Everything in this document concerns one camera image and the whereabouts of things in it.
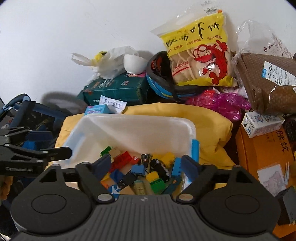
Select red toy block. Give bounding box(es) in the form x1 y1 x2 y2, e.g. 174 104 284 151
109 151 132 173

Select small yellow toy block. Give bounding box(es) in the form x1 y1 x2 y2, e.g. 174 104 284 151
160 152 175 169

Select green toy block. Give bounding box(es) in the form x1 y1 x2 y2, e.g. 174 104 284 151
150 178 166 194

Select black toy car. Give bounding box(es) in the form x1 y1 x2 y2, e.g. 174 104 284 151
149 159 171 183

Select blue toy brick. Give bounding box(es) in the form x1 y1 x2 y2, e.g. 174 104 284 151
171 158 181 177

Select white round object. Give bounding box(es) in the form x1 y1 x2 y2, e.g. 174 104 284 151
123 54 148 75

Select white plastic bin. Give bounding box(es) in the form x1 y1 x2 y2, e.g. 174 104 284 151
56 114 196 168

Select yellow cloth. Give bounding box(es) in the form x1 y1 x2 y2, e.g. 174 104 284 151
56 103 234 169

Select light blue box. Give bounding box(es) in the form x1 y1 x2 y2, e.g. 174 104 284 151
84 104 113 115

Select small white carton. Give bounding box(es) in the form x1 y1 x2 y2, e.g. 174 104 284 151
242 111 285 138

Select pink plastic wrap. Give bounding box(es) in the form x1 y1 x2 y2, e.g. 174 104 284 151
185 89 251 122

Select orange cardboard box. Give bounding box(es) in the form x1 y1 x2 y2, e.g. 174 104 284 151
235 126 296 239

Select black small box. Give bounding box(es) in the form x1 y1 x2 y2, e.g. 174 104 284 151
276 186 296 225

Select dark green box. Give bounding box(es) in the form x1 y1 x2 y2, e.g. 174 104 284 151
77 73 150 106

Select white plastic bag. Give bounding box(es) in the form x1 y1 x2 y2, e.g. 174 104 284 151
70 46 139 83

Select brown paper bag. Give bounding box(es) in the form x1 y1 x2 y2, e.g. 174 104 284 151
236 53 295 114

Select yellow shrimp cracker bag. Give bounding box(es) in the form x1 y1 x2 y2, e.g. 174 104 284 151
152 9 233 87

